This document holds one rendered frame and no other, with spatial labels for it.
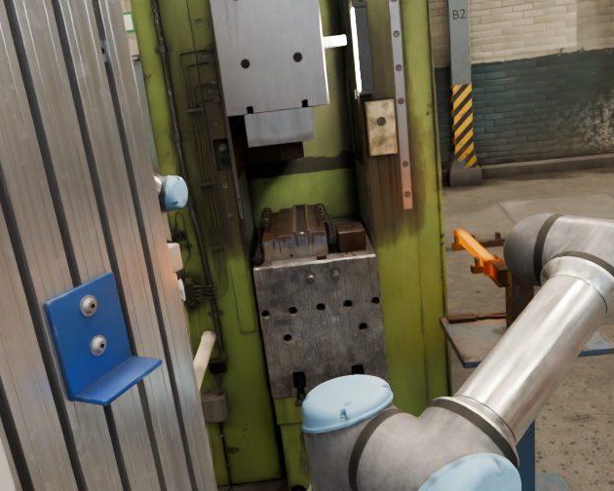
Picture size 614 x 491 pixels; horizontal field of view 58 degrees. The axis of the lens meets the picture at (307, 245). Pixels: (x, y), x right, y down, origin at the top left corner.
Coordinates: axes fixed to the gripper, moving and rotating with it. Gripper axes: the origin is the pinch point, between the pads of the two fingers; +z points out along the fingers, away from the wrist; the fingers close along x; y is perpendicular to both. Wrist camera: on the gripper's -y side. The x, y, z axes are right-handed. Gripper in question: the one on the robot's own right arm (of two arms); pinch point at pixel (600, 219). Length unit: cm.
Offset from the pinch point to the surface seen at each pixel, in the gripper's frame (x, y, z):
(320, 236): -66, 7, 39
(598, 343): 4.2, 36.2, 7.3
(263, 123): -79, -29, 39
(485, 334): -21.8, 36.2, 19.7
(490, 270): -25.2, 10.7, 3.0
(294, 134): -70, -25, 39
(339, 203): -57, 7, 87
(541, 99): 234, 8, 596
